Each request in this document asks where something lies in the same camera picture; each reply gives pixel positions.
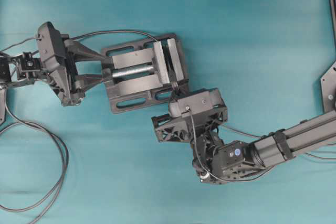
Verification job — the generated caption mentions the right wrist camera housing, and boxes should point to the right wrist camera housing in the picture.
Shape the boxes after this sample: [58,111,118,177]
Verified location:
[168,88,227,118]

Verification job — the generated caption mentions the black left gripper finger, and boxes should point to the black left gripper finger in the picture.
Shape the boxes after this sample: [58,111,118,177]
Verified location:
[64,39,108,62]
[72,74,108,94]

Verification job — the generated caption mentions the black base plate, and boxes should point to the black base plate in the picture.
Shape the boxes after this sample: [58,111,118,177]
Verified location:
[320,62,336,113]
[0,88,7,125]

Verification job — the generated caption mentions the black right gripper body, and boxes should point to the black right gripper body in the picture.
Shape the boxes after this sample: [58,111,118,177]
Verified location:
[152,102,227,143]

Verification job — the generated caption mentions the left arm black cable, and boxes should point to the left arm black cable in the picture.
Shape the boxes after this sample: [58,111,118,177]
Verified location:
[0,87,69,224]

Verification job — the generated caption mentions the right arm black cables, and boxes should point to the right arm black cables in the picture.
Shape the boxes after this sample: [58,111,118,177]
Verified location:
[187,108,336,175]

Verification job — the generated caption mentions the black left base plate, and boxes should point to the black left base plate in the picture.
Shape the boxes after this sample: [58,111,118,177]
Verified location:
[0,88,7,125]

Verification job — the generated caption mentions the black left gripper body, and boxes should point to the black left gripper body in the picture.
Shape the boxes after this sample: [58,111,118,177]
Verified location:
[43,34,85,106]

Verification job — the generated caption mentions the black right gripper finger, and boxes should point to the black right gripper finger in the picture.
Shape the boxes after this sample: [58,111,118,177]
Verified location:
[170,86,189,101]

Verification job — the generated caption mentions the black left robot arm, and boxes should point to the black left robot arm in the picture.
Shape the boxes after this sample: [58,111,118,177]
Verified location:
[1,35,108,106]

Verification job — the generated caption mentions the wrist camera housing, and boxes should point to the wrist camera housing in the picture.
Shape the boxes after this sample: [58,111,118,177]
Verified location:
[168,88,227,118]
[37,22,66,72]

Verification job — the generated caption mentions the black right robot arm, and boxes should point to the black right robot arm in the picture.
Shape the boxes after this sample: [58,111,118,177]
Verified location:
[152,88,335,185]

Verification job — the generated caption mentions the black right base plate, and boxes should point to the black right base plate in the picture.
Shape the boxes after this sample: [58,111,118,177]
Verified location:
[320,62,336,113]

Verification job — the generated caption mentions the left wrist camera housing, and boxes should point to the left wrist camera housing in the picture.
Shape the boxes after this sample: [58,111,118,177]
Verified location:
[37,22,66,72]

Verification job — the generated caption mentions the black metal bench vise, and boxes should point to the black metal bench vise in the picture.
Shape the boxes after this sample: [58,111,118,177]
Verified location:
[101,33,189,113]

